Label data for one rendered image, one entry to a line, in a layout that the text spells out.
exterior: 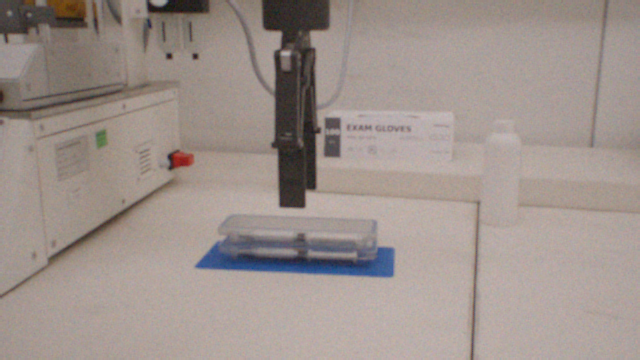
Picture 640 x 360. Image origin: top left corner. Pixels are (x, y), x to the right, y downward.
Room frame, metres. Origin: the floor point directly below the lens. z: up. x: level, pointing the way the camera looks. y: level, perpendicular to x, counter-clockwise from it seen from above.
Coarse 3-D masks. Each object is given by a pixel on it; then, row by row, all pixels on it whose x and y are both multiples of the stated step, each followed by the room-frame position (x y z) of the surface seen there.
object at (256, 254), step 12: (228, 252) 0.68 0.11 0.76; (240, 252) 0.67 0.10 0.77; (252, 252) 0.67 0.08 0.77; (264, 252) 0.67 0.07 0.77; (276, 252) 0.67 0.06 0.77; (288, 252) 0.67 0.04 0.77; (300, 252) 0.66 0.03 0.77; (312, 252) 0.66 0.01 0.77; (324, 252) 0.66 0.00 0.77; (336, 252) 0.66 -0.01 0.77; (348, 252) 0.66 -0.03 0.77; (360, 252) 0.66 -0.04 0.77; (372, 252) 0.66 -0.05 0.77; (348, 264) 0.67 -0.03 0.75; (360, 264) 0.67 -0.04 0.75
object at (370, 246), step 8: (224, 240) 0.70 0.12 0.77; (376, 240) 0.70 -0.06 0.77; (288, 248) 0.67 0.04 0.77; (296, 248) 0.67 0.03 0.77; (304, 248) 0.67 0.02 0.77; (312, 248) 0.67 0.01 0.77; (320, 248) 0.67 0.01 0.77; (328, 248) 0.67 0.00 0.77; (336, 248) 0.67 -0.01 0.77; (344, 248) 0.67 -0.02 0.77; (352, 248) 0.67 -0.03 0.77; (368, 248) 0.67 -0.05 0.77
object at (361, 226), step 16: (224, 224) 0.69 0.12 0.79; (240, 224) 0.69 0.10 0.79; (256, 224) 0.69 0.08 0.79; (272, 224) 0.69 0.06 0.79; (288, 224) 0.69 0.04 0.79; (304, 224) 0.69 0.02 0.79; (320, 224) 0.69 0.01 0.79; (336, 224) 0.69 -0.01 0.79; (352, 224) 0.69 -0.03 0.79; (368, 224) 0.69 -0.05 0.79
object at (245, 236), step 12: (228, 216) 0.72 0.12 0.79; (288, 216) 0.72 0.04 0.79; (228, 228) 0.70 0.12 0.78; (240, 240) 0.68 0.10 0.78; (252, 240) 0.68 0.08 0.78; (264, 240) 0.68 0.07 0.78; (276, 240) 0.68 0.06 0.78; (288, 240) 0.68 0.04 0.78; (300, 240) 0.67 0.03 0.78; (312, 240) 0.67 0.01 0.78; (324, 240) 0.67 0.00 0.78; (336, 240) 0.67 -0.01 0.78; (348, 240) 0.66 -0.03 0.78; (360, 240) 0.66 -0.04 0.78; (372, 240) 0.65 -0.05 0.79
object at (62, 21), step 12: (48, 0) 0.84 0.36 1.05; (60, 0) 0.87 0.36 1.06; (72, 0) 0.91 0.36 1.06; (84, 0) 0.94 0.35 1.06; (60, 12) 0.87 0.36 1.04; (72, 12) 0.90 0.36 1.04; (84, 12) 0.94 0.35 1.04; (60, 24) 0.87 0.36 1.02; (72, 24) 0.90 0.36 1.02; (84, 24) 0.93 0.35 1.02
